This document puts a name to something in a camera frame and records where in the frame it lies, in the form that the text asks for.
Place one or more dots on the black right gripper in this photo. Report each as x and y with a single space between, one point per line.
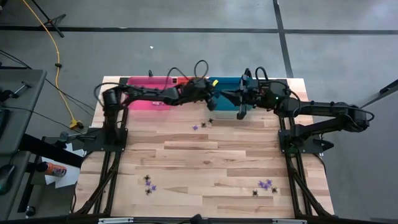
261 98

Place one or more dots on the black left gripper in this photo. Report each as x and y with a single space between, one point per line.
200 90

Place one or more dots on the blue plastic bin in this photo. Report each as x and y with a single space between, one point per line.
228 82

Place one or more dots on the black plastic basket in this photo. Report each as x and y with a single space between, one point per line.
264 83

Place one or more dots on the black toy spider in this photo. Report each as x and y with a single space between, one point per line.
274 189
211 120
146 177
148 191
255 193
203 124

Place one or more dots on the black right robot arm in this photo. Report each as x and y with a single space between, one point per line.
326 109

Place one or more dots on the yellow tape label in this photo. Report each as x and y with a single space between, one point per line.
214 82

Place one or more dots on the black edge clamp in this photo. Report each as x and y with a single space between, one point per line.
150 73
247 73

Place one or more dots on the pink plastic bin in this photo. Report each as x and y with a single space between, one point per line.
146 81

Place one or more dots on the grey partition panel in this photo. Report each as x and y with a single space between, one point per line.
357 171

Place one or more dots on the black diagonal bar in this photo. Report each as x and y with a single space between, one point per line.
385 90

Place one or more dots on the white paper sheets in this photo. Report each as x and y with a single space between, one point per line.
70 177

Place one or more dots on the black table beam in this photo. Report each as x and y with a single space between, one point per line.
53 151

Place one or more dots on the black tripod stand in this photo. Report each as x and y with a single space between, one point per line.
50 22

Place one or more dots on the orange spray can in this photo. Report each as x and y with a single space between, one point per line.
54 170

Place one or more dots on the grey side table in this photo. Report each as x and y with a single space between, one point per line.
21 109

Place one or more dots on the black clamp tool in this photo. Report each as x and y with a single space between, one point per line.
12 91

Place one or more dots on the small black knob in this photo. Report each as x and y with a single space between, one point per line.
30 211

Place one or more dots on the dark computer mouse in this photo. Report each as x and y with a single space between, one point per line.
5 179

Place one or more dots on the grey low table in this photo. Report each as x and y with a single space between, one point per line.
7 205

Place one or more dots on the black aluminium rig frame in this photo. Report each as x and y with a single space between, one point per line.
123 81

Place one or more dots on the silver frame bracket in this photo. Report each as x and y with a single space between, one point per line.
115 220
289 221

